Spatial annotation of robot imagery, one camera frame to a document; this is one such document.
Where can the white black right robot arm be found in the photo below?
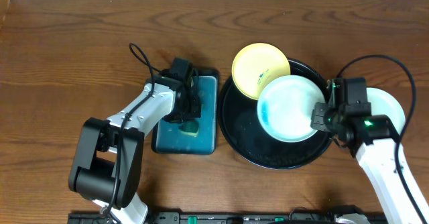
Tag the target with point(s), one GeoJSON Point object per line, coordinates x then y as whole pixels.
{"type": "Point", "coordinates": [371, 132]}

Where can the pale green plate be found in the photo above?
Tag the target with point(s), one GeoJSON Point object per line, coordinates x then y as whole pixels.
{"type": "Point", "coordinates": [382, 103]}

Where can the yellow plate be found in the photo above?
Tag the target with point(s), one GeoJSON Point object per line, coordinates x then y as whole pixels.
{"type": "Point", "coordinates": [256, 65]}

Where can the light blue plate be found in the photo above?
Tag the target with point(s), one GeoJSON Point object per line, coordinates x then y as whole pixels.
{"type": "Point", "coordinates": [285, 106]}

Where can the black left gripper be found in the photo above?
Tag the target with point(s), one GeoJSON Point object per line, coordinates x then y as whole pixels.
{"type": "Point", "coordinates": [193, 102]}

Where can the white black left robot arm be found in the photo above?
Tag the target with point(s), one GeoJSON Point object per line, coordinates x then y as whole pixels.
{"type": "Point", "coordinates": [107, 164]}

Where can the teal rectangular water tray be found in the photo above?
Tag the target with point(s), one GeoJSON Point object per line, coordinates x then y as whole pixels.
{"type": "Point", "coordinates": [167, 138]}

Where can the black round tray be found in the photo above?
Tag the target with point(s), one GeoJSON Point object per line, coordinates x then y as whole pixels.
{"type": "Point", "coordinates": [241, 128]}

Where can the green and yellow sponge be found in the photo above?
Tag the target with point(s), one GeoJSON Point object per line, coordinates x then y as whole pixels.
{"type": "Point", "coordinates": [190, 128]}

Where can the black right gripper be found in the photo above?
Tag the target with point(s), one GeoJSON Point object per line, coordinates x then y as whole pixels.
{"type": "Point", "coordinates": [317, 121]}

